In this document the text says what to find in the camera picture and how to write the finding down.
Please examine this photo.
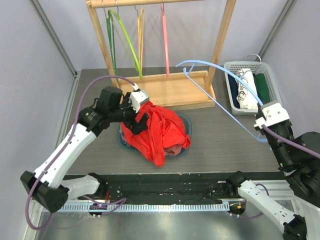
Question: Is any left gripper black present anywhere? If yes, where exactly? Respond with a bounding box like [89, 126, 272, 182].
[109, 92, 149, 135]

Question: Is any red tank top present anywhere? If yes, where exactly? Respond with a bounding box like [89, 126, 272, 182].
[120, 101, 191, 167]

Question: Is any maroon tank top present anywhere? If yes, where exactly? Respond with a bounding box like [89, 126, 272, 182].
[164, 145, 182, 157]

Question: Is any lime green hanger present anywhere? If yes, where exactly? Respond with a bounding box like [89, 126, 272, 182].
[105, 9, 143, 79]

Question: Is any yellow hanger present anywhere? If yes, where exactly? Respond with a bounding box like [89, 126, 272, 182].
[137, 7, 145, 68]

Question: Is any pink hanger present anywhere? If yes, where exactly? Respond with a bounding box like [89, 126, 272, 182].
[160, 1, 170, 79]

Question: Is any light blue hanger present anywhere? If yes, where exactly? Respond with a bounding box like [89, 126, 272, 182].
[175, 53, 272, 144]

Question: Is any dark green hanger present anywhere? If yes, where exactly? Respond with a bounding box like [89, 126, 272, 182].
[106, 10, 118, 75]

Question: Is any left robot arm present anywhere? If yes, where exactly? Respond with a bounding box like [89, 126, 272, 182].
[20, 85, 150, 213]

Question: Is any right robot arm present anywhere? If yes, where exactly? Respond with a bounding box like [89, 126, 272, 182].
[225, 121, 320, 240]

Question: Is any teal plastic bin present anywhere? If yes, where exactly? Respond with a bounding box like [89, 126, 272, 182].
[116, 112, 193, 158]

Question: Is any wooden clothes rack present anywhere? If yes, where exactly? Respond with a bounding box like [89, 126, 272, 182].
[86, 0, 236, 110]

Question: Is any folded navy shirt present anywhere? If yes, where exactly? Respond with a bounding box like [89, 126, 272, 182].
[227, 74, 240, 109]

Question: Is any folded white shirt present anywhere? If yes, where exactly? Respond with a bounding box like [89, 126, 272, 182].
[235, 68, 258, 110]

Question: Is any folded green shirt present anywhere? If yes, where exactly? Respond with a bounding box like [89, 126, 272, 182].
[253, 73, 271, 104]

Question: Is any white plastic basket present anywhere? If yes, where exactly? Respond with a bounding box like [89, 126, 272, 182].
[223, 61, 283, 115]

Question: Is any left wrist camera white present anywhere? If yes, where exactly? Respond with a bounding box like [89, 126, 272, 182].
[129, 83, 150, 113]

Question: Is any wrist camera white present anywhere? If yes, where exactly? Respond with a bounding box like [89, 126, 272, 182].
[253, 100, 290, 130]
[129, 83, 150, 113]

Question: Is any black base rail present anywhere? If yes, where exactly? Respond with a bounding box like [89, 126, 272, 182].
[62, 172, 286, 206]

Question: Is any white slotted cable duct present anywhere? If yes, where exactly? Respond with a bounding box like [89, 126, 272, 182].
[57, 201, 230, 215]

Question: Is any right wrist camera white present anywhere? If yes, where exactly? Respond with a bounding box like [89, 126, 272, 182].
[253, 100, 290, 130]

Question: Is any aluminium frame post left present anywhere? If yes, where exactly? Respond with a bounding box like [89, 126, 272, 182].
[29, 0, 77, 77]

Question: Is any aluminium frame post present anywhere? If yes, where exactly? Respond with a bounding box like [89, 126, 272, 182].
[29, 0, 77, 77]
[258, 0, 297, 59]

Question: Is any aluminium frame post right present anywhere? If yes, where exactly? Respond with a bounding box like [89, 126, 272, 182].
[258, 0, 297, 59]

